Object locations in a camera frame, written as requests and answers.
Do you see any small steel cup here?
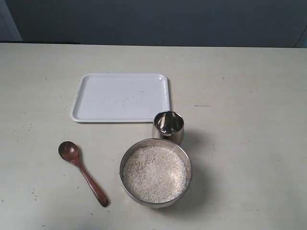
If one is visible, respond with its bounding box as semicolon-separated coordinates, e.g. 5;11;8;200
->
152;111;184;145

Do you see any large steel rice bowl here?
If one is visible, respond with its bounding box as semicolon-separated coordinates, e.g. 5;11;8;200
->
119;138;192;209

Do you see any white rectangular plastic tray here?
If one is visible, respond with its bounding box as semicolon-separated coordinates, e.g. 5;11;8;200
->
70;73;171;123

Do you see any brown wooden spoon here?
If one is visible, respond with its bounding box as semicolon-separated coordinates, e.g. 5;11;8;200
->
58;141;109;207

